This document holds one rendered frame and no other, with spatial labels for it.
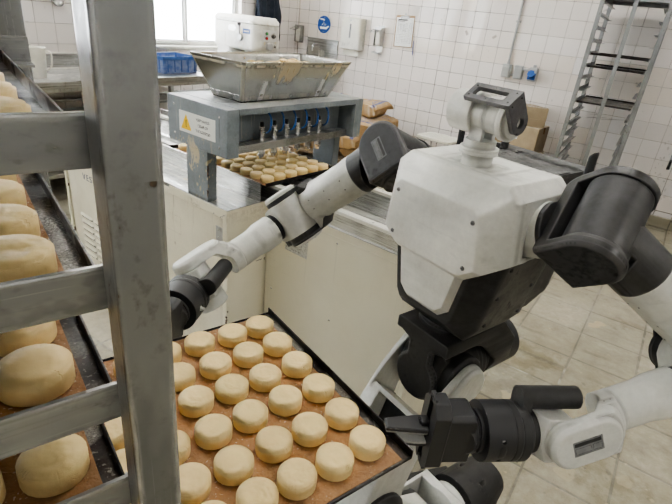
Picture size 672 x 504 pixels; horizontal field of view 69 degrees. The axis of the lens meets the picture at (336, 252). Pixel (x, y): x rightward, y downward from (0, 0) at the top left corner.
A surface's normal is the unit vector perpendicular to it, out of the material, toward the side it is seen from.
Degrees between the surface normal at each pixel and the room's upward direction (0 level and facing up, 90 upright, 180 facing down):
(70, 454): 0
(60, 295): 90
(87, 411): 90
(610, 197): 38
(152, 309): 90
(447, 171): 46
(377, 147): 69
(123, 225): 90
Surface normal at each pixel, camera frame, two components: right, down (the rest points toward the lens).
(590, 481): 0.10, -0.90
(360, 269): -0.64, 0.28
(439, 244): -0.80, 0.20
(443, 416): 0.15, -0.32
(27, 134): 0.59, 0.40
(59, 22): 0.81, 0.33
